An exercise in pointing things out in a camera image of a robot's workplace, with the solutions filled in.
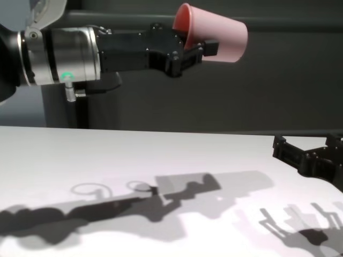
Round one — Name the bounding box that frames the grey vertical frame post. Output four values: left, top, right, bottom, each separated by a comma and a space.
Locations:
40, 88, 68, 128

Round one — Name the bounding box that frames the black vertical post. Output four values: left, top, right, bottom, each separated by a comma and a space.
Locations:
66, 93, 89, 129

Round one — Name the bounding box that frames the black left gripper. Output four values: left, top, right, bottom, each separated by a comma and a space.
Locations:
98, 22, 219, 79

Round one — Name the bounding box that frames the thick grey horizontal rail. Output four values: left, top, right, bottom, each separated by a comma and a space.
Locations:
64, 10, 343, 33

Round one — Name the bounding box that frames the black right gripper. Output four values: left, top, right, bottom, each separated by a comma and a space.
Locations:
272, 132, 343, 193

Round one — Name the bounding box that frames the pink plastic cup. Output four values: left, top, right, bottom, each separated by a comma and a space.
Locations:
171, 2, 249, 64

